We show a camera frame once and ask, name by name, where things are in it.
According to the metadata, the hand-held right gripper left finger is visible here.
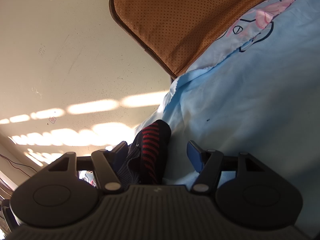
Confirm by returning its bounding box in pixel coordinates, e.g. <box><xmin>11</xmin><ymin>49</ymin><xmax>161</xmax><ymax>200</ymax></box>
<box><xmin>47</xmin><ymin>141</ymin><xmax>128</xmax><ymax>194</ymax></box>

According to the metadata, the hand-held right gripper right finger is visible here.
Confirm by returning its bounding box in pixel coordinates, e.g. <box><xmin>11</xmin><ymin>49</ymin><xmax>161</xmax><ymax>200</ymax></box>
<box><xmin>187</xmin><ymin>140</ymin><xmax>266</xmax><ymax>194</ymax></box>

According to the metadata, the dark patterned knit sweater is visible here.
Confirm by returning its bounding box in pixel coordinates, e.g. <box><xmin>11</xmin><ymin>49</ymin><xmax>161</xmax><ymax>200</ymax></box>
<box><xmin>82</xmin><ymin>119</ymin><xmax>172</xmax><ymax>187</ymax></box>

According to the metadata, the blue cartoon printed bed sheet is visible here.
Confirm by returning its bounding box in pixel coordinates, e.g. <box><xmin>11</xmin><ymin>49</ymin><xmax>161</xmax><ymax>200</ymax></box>
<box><xmin>135</xmin><ymin>0</ymin><xmax>320</xmax><ymax>196</ymax></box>

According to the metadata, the red wall cable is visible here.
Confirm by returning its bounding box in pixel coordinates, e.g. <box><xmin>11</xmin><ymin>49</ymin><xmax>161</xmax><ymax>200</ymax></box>
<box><xmin>0</xmin><ymin>153</ymin><xmax>38</xmax><ymax>178</ymax></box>

